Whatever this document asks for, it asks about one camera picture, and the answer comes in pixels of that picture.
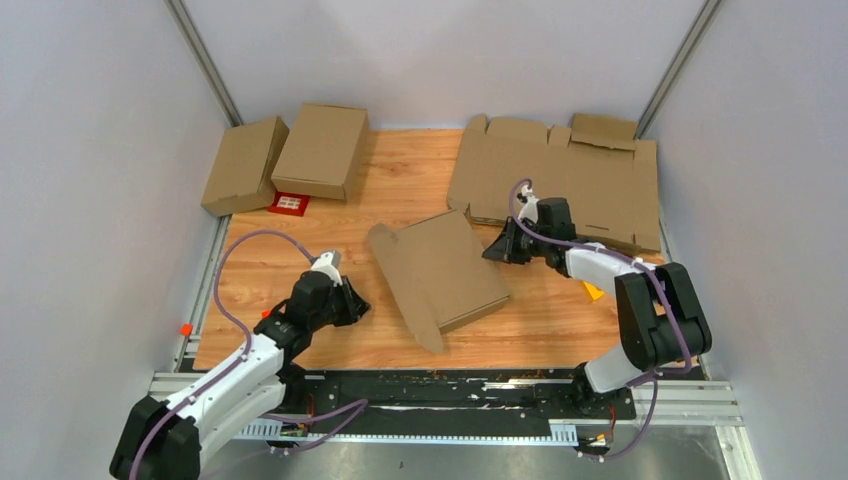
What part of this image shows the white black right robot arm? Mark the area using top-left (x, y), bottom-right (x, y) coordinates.
top-left (482, 193), bottom-right (712, 418)

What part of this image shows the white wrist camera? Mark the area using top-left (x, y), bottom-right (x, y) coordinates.
top-left (516, 184), bottom-right (539, 224)
top-left (310, 250), bottom-right (343, 286)

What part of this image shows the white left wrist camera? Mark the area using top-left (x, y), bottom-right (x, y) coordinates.
top-left (310, 250), bottom-right (343, 286)

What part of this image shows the yellow plastic triangle tool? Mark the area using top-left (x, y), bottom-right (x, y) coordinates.
top-left (582, 281), bottom-right (605, 302)

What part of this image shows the brown cardboard box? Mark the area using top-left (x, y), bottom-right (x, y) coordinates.
top-left (366, 210), bottom-right (511, 353)

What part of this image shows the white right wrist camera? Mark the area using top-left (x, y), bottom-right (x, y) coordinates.
top-left (516, 184), bottom-right (539, 224)

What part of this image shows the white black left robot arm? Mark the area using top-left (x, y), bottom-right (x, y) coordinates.
top-left (109, 271), bottom-right (371, 479)

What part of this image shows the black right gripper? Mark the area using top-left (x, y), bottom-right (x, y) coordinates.
top-left (485, 217), bottom-right (550, 266)

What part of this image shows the folded cardboard box left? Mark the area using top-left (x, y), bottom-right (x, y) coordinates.
top-left (201, 116), bottom-right (289, 217)

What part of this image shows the folded cardboard box right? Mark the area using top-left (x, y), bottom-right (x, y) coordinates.
top-left (271, 103), bottom-right (370, 202)

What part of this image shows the stack of flat cardboard sheets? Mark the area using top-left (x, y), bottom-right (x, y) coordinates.
top-left (446, 113), bottom-right (661, 251)

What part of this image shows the red card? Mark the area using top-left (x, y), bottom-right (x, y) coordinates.
top-left (267, 192), bottom-right (311, 217)

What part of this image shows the black metal base rail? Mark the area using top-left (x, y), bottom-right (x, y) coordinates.
top-left (139, 367), bottom-right (747, 446)

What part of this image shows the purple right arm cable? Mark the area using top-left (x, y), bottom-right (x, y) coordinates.
top-left (508, 178), bottom-right (694, 462)

